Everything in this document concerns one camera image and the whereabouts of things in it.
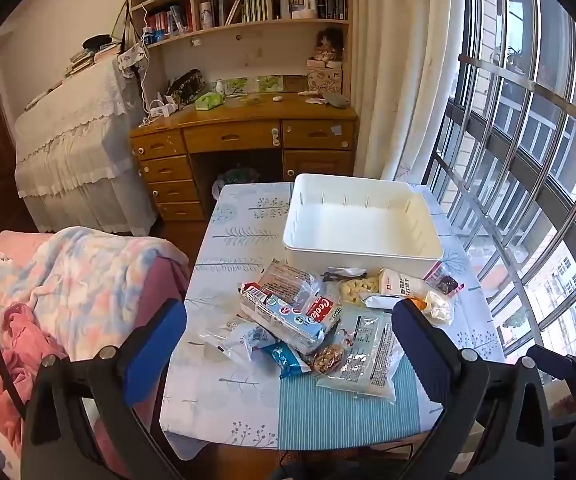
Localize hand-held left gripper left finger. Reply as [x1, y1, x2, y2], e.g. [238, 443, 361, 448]
[20, 298, 189, 480]

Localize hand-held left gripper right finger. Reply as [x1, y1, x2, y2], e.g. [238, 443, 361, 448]
[391, 298, 554, 480]

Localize clear bag of white pieces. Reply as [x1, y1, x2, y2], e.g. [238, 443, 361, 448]
[420, 290, 455, 326]

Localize silver foil packet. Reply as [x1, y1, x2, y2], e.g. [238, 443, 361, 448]
[360, 294, 404, 310]

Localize dark purple small packet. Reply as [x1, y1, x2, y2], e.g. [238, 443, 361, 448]
[423, 262, 464, 295]

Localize white packet with red label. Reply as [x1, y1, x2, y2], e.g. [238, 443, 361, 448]
[378, 267, 431, 297]

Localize small white clear packet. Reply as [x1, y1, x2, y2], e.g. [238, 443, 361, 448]
[198, 322, 274, 366]

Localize clear bag of pale puffs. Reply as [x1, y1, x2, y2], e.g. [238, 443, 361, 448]
[338, 277, 381, 307]

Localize clear nut packet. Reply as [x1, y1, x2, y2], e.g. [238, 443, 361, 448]
[313, 342, 349, 376]

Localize small black packet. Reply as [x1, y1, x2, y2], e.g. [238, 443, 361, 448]
[323, 267, 369, 282]

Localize long red-ended biscuit packet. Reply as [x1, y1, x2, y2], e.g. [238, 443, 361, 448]
[239, 282, 326, 356]

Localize blue wafer packet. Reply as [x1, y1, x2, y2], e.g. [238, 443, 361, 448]
[263, 342, 311, 380]

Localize white plastic bin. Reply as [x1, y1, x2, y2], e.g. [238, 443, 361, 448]
[282, 173, 444, 280]

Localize clear bread packet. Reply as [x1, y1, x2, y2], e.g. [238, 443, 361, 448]
[258, 259, 321, 311]

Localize pink fuzzy cloth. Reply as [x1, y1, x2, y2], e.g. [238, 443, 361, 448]
[0, 302, 69, 461]

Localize waste bin with plastic bag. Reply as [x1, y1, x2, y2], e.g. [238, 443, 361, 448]
[212, 165, 260, 201]

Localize window with metal grille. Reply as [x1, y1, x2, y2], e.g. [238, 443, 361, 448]
[423, 0, 576, 386]

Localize white lace cover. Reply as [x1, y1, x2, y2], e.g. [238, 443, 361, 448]
[14, 57, 159, 236]

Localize wooden desk with drawers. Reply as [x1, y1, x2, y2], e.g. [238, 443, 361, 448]
[129, 102, 359, 223]

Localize white power strip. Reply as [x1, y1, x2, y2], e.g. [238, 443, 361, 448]
[148, 100, 179, 118]

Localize dark patterned bag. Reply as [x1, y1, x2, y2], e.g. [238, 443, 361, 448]
[165, 69, 206, 108]

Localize cream curtain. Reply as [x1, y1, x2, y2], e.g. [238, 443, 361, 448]
[348, 0, 469, 186]

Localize printed cardboard box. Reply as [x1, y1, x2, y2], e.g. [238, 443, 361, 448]
[308, 60, 344, 96]

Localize floral fabric pouch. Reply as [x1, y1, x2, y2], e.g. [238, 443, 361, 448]
[118, 42, 149, 78]

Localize stack of books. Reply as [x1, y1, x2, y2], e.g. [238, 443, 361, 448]
[65, 42, 119, 78]

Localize doll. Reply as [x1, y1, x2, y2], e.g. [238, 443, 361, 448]
[313, 27, 344, 63]

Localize row of books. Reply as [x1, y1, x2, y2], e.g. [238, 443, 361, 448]
[145, 2, 194, 36]
[273, 0, 346, 21]
[195, 0, 269, 28]

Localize wooden bookshelf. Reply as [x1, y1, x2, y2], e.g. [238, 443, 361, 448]
[127, 0, 351, 106]

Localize white hanging cables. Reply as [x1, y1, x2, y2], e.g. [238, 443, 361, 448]
[137, 5, 155, 127]

